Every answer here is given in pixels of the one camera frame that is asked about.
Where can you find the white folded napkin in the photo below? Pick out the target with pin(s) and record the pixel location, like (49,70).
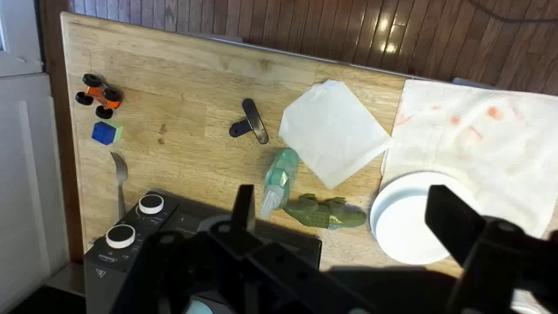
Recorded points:
(332,131)

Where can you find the black binder clip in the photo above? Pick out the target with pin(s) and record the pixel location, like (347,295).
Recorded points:
(253,118)

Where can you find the blue green toy brick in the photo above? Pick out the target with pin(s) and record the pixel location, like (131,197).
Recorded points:
(105,132)

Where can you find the green hand sanitizer pump bottle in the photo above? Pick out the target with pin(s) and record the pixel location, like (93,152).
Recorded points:
(279,174)

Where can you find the white bowl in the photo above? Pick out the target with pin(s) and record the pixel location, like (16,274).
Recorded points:
(410,220)

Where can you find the white round plate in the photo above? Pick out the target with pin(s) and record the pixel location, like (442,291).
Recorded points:
(375,223)

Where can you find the black toaster oven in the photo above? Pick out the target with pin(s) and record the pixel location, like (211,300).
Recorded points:
(185,223)

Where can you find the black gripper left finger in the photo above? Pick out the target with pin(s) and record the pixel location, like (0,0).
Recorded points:
(245,206)

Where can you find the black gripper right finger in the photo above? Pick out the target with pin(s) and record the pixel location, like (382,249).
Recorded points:
(450,218)

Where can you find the green sponge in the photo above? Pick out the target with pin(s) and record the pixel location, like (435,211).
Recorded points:
(320,211)

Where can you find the silver metal fork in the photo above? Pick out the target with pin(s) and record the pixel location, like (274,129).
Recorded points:
(119,171)

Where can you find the orange toy car black wheels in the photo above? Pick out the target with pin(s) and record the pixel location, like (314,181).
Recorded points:
(100,94)

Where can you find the white red-stained cloth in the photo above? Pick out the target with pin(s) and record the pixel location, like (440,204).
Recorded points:
(494,145)

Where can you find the white door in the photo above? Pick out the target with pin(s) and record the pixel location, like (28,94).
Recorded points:
(27,174)

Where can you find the white black toaster oven knob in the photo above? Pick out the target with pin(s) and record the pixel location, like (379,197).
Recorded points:
(121,235)
(150,202)

